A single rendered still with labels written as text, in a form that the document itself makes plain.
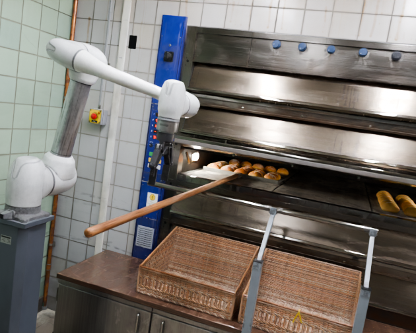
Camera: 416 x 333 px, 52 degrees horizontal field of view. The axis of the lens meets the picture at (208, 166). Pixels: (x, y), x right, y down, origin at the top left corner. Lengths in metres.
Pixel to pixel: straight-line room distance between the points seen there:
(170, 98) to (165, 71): 1.04
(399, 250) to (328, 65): 1.09
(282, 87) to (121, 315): 1.56
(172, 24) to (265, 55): 0.62
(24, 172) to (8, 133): 0.76
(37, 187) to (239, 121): 1.22
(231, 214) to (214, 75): 0.86
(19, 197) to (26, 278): 0.38
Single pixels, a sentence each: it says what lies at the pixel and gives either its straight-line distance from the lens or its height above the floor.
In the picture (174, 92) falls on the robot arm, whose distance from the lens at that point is 1.70.
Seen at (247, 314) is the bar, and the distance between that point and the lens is 2.13.
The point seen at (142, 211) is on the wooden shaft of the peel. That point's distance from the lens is 1.63.
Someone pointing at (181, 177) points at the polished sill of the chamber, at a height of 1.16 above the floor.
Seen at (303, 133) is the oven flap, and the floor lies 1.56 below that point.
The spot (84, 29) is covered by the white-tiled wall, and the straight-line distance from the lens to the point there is 3.11.
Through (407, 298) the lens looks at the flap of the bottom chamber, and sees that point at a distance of 2.68.
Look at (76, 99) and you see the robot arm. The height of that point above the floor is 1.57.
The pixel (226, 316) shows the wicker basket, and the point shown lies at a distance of 2.28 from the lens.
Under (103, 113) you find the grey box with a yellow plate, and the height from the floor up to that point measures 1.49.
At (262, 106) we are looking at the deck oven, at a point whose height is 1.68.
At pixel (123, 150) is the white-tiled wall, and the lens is 2.88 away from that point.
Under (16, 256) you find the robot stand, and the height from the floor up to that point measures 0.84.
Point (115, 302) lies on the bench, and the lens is 2.46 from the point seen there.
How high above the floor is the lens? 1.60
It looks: 7 degrees down
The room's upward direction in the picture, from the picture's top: 8 degrees clockwise
